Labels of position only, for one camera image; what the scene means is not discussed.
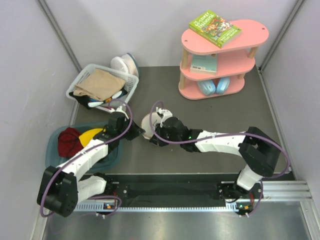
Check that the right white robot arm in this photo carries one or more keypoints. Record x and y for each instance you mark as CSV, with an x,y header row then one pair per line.
x,y
259,152

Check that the beige folded cloth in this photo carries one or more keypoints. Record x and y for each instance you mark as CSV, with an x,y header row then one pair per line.
x,y
100,85

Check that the teal plastic tub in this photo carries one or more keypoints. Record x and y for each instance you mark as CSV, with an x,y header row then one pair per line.
x,y
52,157

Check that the pink three-tier shelf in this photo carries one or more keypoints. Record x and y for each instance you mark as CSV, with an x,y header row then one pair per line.
x,y
234,60

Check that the white mesh laundry bag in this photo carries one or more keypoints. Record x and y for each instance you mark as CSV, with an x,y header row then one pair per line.
x,y
148,123

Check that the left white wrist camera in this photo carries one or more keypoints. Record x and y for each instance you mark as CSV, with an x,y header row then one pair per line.
x,y
120,109

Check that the light blue headphones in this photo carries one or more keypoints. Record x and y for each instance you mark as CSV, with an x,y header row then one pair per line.
x,y
208,87

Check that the dark red knit cloth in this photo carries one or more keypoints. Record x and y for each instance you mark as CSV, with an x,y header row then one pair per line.
x,y
68,142

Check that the yellow cloth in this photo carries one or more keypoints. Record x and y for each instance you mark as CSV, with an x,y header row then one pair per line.
x,y
88,135

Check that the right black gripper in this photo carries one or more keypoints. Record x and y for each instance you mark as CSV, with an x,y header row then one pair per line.
x,y
158,142

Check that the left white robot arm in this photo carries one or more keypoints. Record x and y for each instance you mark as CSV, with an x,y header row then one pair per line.
x,y
62,187

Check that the white plastic basket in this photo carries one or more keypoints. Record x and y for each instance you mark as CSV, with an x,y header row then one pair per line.
x,y
131,83

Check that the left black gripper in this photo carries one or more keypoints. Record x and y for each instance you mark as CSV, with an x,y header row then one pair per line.
x,y
136,131

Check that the teal book on shelf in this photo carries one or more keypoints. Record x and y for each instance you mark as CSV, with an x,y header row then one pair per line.
x,y
205,64

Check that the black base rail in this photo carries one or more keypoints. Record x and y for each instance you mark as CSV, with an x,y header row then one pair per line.
x,y
177,190

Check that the black white garment in basket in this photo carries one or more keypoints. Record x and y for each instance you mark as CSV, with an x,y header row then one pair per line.
x,y
89,102

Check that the green paperback book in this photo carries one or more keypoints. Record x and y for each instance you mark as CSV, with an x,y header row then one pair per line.
x,y
215,29

